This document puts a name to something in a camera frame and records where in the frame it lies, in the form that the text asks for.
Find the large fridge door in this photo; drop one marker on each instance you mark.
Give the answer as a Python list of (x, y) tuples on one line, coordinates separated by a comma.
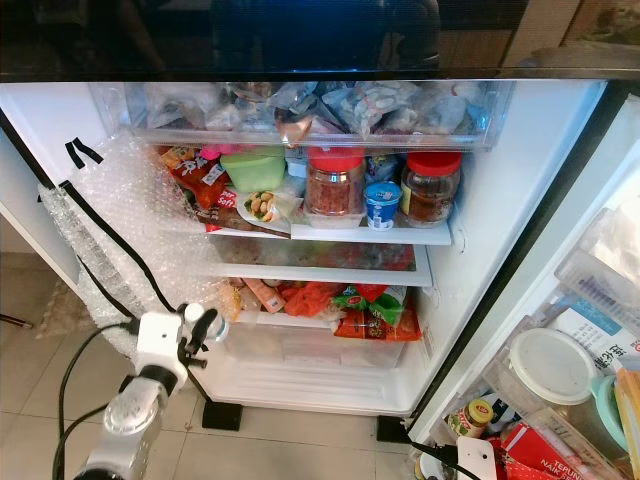
[(530, 300)]

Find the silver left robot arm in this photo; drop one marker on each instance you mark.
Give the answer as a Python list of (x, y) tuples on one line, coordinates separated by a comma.
[(128, 420)]

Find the black fridge foot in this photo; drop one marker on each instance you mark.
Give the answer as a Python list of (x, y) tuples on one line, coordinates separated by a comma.
[(222, 415), (394, 430)]

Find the orange snack packet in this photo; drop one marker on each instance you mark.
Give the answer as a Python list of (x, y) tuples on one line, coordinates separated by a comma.
[(260, 296)]

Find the clear crisper drawer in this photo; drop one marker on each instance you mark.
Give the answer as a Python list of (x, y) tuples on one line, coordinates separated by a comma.
[(310, 350)]

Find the white edged glass shelf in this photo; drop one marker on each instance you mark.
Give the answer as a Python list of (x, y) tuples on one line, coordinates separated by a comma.
[(370, 236), (320, 276)]

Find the wrapped food tray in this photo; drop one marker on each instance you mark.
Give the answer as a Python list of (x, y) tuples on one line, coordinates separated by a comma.
[(263, 211)]

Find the bubble wrap sheet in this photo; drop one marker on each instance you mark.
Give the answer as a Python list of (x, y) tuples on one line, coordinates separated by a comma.
[(120, 235)]

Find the long black tape strip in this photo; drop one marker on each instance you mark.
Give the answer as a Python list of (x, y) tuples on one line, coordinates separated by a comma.
[(115, 240)]

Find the red sauce packet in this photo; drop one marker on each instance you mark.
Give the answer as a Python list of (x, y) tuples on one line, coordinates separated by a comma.
[(195, 190)]

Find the patterned floor mat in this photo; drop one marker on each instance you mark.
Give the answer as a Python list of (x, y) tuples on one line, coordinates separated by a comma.
[(55, 310)]

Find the green plastic container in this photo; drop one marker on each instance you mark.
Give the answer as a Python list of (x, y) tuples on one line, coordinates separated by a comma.
[(253, 170)]

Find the green red snack packet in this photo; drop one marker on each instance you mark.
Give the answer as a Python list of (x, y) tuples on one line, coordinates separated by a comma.
[(370, 302)]

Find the pink capped bottle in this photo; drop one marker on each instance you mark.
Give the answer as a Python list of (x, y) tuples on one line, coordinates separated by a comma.
[(211, 156)]

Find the flat red food packet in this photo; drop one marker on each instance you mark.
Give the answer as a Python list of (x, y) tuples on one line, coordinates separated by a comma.
[(380, 330)]

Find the clear jar red lid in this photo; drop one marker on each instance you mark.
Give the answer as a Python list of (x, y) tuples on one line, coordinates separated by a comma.
[(335, 185)]

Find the blue white yoghurt cup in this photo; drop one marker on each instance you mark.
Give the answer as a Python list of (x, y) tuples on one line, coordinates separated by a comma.
[(382, 206)]

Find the short black tape strip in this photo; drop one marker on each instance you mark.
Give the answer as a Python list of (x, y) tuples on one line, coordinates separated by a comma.
[(90, 149), (73, 156)]

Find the copper foil bag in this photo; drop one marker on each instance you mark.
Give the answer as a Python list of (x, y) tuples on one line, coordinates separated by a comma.
[(295, 130)]

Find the yellow label jar red lid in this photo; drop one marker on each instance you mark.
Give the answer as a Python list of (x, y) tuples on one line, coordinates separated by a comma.
[(430, 192)]

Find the round clear jar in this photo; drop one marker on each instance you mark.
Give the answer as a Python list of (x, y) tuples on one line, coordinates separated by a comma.
[(426, 466)]

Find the clear frozen food bag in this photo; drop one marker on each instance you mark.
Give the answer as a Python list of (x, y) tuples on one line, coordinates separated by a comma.
[(370, 106)]

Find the small jar yellow lid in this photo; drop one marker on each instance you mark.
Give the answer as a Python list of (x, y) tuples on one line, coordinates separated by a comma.
[(482, 416)]

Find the black glossy freezer door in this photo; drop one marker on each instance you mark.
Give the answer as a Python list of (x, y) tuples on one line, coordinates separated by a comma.
[(310, 38)]

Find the clear chiller drawer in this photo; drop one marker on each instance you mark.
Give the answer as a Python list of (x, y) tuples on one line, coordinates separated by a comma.
[(460, 120)]

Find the round container white lid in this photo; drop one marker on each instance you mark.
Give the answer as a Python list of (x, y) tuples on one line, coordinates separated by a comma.
[(550, 365)]

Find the red printed packet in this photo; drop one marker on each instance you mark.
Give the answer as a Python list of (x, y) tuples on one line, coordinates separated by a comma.
[(550, 455)]

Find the white printed box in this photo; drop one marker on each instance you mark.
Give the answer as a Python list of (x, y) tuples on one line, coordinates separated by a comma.
[(600, 342)]

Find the teal bowl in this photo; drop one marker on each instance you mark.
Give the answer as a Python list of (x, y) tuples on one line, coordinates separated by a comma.
[(608, 410)]

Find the yellow wooden utensil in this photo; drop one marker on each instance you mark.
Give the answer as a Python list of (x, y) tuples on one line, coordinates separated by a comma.
[(630, 420)]

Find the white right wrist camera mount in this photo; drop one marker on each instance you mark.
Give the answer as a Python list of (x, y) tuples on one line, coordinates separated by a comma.
[(477, 460)]

